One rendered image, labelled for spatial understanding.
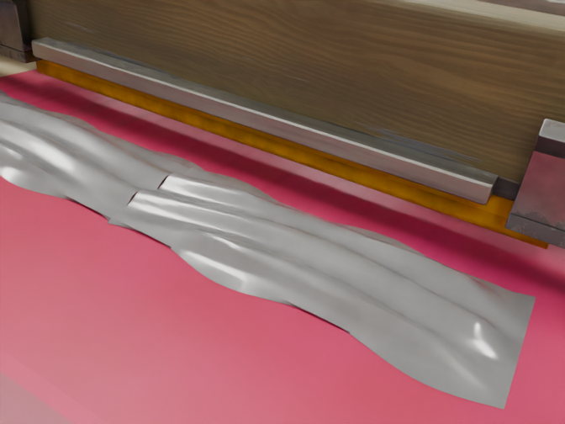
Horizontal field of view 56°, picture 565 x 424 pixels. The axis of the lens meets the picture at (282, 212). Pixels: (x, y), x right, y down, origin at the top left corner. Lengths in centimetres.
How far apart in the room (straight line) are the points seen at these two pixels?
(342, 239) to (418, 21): 10
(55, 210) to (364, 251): 15
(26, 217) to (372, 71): 17
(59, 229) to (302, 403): 14
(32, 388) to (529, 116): 21
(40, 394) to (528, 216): 20
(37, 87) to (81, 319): 25
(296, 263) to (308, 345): 4
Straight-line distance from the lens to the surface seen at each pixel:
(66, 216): 27
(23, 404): 19
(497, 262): 27
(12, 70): 47
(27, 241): 25
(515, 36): 24
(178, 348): 19
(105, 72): 35
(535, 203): 24
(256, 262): 22
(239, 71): 29
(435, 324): 21
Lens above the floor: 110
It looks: 32 degrees down
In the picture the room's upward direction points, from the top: 6 degrees clockwise
